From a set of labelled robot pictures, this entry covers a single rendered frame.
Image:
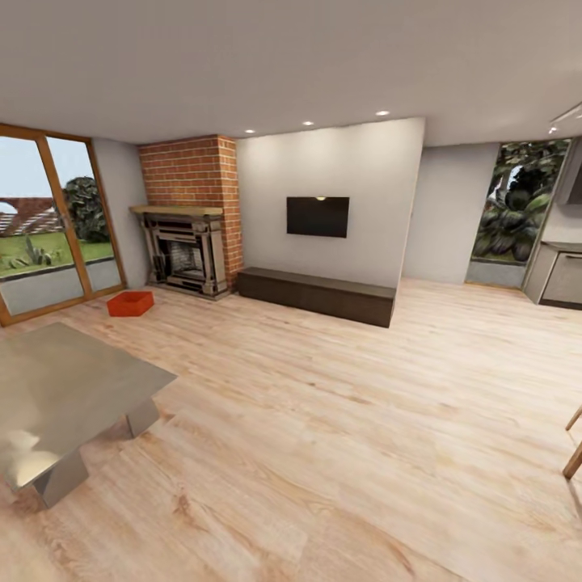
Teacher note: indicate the wall mounted tv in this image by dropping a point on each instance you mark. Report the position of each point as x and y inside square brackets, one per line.
[323, 216]

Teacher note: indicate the door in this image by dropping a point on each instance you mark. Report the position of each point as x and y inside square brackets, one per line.
[57, 244]

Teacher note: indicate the coffee table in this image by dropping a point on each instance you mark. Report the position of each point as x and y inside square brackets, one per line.
[59, 389]

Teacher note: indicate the storage box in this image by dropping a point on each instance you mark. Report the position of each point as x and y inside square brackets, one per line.
[132, 304]

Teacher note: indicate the fixed window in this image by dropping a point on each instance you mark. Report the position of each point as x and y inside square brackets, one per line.
[525, 181]

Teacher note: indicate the dishwasher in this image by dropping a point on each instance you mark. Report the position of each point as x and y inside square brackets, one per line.
[564, 286]

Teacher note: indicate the wood fireplace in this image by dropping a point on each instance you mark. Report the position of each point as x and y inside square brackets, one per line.
[186, 253]

